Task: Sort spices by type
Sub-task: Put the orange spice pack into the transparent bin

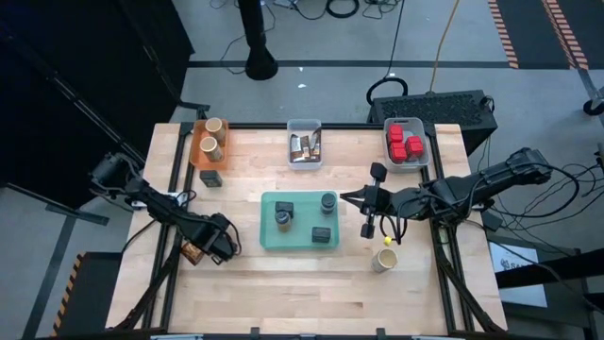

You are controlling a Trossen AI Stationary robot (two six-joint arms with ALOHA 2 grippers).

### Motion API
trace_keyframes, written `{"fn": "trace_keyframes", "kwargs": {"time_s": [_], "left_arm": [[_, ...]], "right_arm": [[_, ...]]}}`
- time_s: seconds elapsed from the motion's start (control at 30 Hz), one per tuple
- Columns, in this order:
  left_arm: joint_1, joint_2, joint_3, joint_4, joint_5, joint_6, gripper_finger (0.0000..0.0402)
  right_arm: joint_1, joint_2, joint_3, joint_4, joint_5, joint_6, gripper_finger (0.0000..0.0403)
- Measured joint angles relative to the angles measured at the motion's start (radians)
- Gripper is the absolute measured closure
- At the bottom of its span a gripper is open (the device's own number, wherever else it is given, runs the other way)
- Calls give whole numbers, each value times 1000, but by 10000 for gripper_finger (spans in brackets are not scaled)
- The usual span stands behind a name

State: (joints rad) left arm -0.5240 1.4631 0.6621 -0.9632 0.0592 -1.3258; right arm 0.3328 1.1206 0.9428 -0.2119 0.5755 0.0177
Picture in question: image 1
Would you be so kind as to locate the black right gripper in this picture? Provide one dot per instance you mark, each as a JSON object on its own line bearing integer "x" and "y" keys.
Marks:
{"x": 382, "y": 203}

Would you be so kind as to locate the orange plastic bin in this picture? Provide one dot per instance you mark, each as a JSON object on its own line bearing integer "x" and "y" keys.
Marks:
{"x": 210, "y": 166}

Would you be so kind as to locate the black mat yellow striped edge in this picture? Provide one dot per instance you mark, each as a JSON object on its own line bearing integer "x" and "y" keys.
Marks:
{"x": 89, "y": 293}

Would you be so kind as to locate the black partition foot bar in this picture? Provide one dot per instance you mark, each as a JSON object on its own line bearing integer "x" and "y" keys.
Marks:
{"x": 56, "y": 210}

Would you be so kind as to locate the black mat orange striped edges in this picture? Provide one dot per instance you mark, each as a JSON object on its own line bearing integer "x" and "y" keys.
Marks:
{"x": 528, "y": 33}
{"x": 590, "y": 23}

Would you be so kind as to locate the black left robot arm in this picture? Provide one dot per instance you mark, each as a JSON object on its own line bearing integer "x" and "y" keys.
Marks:
{"x": 160, "y": 208}

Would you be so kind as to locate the black aluminium table frame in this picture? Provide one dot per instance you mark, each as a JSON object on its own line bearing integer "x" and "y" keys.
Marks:
{"x": 259, "y": 126}

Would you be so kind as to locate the teal plastic tray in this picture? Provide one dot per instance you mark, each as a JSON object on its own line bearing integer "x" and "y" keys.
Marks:
{"x": 302, "y": 236}

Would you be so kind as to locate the grey plastic bin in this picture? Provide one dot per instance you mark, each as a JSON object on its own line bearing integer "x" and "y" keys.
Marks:
{"x": 410, "y": 164}

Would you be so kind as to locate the orange seasoning packet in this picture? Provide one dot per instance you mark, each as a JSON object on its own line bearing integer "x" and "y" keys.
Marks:
{"x": 191, "y": 255}
{"x": 297, "y": 147}
{"x": 313, "y": 144}

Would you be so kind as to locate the black curtain partition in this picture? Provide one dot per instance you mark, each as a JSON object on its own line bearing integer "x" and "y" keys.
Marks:
{"x": 71, "y": 94}

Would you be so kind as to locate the white paper sign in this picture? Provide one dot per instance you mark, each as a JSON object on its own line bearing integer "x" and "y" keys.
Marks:
{"x": 512, "y": 257}

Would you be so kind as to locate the black pole stand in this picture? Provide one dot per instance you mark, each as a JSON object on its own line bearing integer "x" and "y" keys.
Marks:
{"x": 257, "y": 47}

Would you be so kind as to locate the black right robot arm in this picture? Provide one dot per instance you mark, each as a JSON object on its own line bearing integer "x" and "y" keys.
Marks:
{"x": 495, "y": 179}

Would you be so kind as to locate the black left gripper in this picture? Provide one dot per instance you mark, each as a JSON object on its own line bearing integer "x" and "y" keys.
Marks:
{"x": 222, "y": 238}

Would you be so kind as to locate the black-lid jar yellow label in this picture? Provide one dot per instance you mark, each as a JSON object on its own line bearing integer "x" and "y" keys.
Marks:
{"x": 283, "y": 219}

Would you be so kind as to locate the black perforated box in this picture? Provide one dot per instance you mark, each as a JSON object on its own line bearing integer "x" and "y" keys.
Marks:
{"x": 434, "y": 111}

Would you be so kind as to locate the clear plastic bin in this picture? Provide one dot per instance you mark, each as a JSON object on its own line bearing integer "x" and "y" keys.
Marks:
{"x": 302, "y": 126}

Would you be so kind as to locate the black-lid jar purple label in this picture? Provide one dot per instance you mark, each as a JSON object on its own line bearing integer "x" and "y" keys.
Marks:
{"x": 328, "y": 202}

